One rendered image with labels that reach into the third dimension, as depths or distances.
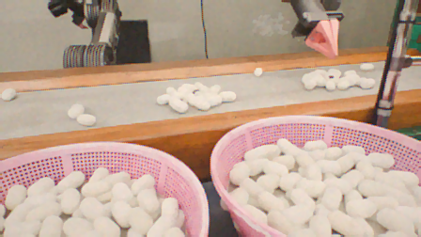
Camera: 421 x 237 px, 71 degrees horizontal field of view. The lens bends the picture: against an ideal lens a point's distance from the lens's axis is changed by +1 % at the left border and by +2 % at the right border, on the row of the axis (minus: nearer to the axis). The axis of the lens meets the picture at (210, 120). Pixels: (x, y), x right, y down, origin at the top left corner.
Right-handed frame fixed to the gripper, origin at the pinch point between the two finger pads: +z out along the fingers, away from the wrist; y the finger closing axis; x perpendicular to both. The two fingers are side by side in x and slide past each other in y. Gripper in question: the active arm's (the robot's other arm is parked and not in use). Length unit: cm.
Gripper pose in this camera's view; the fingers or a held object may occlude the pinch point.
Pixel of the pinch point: (333, 55)
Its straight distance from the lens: 69.0
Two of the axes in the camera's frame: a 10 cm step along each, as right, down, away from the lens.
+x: -2.0, 4.7, 8.6
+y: 9.5, -1.4, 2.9
